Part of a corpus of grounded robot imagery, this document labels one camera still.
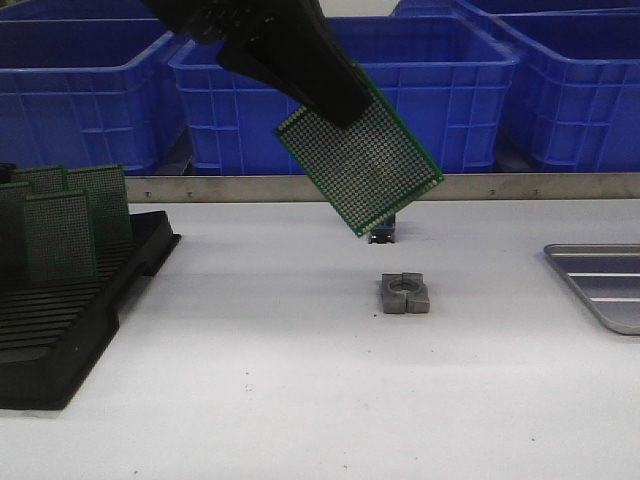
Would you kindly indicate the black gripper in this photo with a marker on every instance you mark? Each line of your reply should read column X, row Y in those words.
column 287, row 45

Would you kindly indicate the green perforated circuit board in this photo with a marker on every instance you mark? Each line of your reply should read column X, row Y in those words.
column 366, row 172

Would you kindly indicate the rear right green circuit board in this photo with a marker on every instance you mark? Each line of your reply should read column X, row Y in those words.
column 107, row 197

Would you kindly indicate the rear left green circuit board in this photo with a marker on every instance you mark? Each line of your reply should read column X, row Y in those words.
column 44, row 179

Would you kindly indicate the far left green circuit board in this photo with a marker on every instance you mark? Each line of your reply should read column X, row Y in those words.
column 13, row 243

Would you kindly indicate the black slotted board rack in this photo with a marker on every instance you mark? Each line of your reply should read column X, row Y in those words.
column 53, row 334

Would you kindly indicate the silver metal tray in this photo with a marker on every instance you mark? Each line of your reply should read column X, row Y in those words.
column 605, row 277

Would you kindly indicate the far right blue crate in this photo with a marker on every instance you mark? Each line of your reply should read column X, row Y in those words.
column 499, row 7

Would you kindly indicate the center blue plastic crate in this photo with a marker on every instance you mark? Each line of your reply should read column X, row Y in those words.
column 445, row 78

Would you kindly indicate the blue plastic crate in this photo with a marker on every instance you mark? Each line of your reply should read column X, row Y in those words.
column 573, row 105
column 89, row 92
column 445, row 78

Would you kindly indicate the left blue plastic crate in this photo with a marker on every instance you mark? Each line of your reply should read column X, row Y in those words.
column 89, row 92

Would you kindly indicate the red emergency stop button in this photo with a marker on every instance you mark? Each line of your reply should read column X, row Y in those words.
column 384, row 232

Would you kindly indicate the far left blue crate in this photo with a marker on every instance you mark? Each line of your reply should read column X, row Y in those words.
column 75, row 10

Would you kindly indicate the grey metal clamp block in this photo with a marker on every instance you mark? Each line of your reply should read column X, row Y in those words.
column 404, row 293

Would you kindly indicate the right blue plastic crate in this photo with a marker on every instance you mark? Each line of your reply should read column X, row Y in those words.
column 573, row 105

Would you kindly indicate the metal table edge rail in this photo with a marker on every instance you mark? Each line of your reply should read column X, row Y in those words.
column 457, row 187

